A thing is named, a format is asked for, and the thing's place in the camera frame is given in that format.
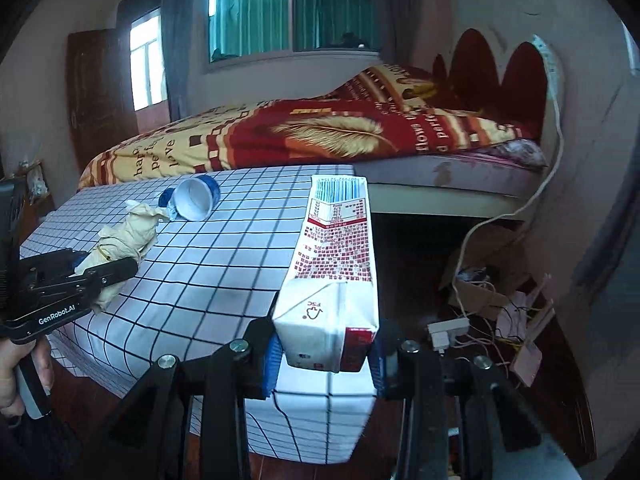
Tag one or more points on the printed drink carton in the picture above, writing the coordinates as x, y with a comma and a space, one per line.
330, 260

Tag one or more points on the bed with red headboard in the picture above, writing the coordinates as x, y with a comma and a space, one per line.
450, 180

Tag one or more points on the white power strip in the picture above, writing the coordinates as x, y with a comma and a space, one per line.
447, 335

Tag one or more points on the cardboard box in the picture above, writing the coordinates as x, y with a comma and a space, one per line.
490, 265

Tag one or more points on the white grid tablecloth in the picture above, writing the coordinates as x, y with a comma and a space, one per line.
200, 270

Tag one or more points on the floral pillow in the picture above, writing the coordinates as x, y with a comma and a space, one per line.
520, 152

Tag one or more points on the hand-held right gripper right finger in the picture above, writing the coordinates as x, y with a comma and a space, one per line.
450, 410

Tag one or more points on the blue paper cup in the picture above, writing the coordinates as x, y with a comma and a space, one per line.
192, 197

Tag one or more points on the grey curtain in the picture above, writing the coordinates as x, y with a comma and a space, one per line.
180, 40
410, 10

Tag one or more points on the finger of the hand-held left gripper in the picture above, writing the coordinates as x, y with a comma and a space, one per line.
55, 262
107, 272

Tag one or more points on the large window green curtain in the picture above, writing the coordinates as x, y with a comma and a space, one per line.
300, 10

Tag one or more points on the red yellow printed blanket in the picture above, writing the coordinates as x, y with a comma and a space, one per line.
310, 135

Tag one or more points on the person's left hand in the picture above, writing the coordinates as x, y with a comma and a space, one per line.
7, 375

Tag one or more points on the white router with antennas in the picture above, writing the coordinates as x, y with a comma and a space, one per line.
527, 360

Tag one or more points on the yellowish rag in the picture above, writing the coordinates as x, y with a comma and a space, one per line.
130, 240

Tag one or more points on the wooden door with window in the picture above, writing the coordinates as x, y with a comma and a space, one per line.
100, 90

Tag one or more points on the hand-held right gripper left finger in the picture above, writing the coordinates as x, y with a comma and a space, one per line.
215, 410

